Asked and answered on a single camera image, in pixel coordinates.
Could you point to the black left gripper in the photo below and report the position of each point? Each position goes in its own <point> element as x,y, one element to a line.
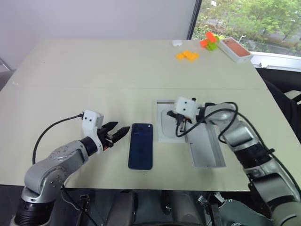
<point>107,140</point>

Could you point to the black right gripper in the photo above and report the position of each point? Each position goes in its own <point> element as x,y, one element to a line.
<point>183,119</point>

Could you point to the dark blue smartphone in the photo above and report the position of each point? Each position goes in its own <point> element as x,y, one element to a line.
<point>141,148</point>

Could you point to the white phone box lid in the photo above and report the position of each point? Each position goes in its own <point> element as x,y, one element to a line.
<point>204,150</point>

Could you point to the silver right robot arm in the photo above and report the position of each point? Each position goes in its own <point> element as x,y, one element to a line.
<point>237,134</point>

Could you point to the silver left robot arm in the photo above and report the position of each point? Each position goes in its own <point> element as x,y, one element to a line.
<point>58,160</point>

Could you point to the white phone box base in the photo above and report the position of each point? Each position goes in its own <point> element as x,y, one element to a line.
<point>168,131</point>

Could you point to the phone box with orange print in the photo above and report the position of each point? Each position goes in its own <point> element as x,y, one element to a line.
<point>236,50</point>

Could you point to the yellow toy brick cluster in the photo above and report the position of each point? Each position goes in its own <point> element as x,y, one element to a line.
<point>188,56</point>

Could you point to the small white earbuds case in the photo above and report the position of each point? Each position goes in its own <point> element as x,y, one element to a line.
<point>176,43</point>

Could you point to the dark rounded shape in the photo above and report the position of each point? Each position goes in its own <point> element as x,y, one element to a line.
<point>181,207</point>
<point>125,207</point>

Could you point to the orange green toy brick stack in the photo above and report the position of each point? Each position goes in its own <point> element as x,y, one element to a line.
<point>210,41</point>

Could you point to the white window sill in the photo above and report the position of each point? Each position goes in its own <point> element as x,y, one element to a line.
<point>277,58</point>

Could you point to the green trees outside window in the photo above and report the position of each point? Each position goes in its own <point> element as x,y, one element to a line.
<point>254,16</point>

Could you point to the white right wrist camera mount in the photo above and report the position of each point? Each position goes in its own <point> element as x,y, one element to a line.
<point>185,107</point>

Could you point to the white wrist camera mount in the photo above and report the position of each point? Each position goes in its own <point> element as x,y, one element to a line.
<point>90,120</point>
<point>185,107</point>

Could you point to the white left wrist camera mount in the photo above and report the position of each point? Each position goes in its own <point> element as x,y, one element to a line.
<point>90,120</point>

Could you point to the black window frame post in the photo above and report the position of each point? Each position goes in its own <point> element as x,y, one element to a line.
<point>194,18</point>

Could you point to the black bracket under table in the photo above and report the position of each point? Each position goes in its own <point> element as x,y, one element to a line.
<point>211,207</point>

